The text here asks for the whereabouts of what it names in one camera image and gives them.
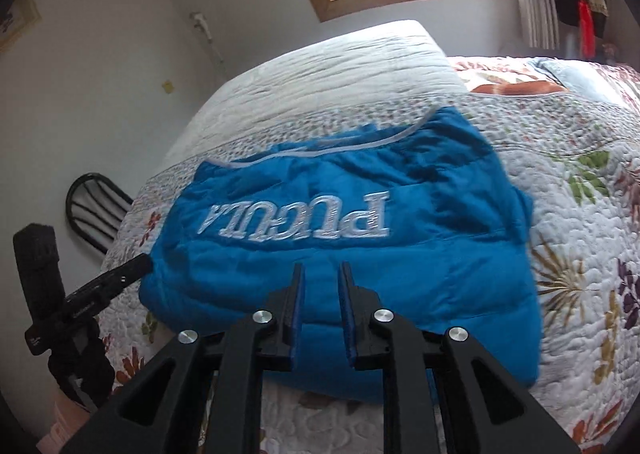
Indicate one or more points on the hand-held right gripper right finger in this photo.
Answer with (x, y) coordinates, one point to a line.
(345, 304)

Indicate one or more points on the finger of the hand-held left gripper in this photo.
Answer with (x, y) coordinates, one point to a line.
(115, 279)

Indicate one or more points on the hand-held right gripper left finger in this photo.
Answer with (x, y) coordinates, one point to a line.
(298, 304)

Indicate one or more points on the blue puffer jacket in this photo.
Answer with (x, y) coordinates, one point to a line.
(425, 234)

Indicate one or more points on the black metal chair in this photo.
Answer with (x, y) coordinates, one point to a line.
(87, 177)

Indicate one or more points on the bed with floral quilt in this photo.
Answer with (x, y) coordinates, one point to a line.
(565, 244)

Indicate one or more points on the white quilted bedspread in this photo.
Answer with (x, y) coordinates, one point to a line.
(325, 74)

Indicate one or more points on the orange cloth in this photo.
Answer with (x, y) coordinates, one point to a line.
(520, 88)

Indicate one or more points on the light blue cloth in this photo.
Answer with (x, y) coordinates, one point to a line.
(580, 76)

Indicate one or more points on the red hanging cloth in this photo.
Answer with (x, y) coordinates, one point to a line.
(586, 29)

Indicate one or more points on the yellow wall switch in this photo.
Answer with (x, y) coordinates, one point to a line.
(168, 86)

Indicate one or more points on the wooden picture frame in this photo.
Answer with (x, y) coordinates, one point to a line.
(20, 21)

